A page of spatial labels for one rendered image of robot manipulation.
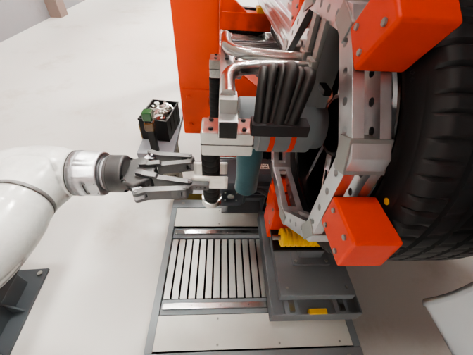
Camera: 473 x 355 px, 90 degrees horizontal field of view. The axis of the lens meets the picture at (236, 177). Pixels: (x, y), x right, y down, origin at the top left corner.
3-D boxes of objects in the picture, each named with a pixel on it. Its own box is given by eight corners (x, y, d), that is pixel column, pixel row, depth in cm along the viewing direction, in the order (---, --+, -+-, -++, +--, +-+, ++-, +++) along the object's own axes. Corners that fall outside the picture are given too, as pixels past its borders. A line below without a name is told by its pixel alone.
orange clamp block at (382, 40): (403, 74, 34) (467, 22, 26) (350, 71, 34) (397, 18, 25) (397, 32, 36) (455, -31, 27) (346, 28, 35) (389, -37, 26)
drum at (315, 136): (318, 163, 61) (337, 115, 51) (235, 162, 60) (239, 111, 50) (305, 132, 71) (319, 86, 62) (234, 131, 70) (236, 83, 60)
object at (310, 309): (354, 320, 99) (364, 312, 93) (269, 322, 97) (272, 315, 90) (319, 220, 135) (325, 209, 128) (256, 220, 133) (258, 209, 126)
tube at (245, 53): (307, 72, 53) (322, 15, 45) (220, 67, 52) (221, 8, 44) (291, 47, 65) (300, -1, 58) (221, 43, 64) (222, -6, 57)
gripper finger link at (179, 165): (141, 179, 49) (141, 175, 50) (196, 172, 52) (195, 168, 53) (137, 165, 47) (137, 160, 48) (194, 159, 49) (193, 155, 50)
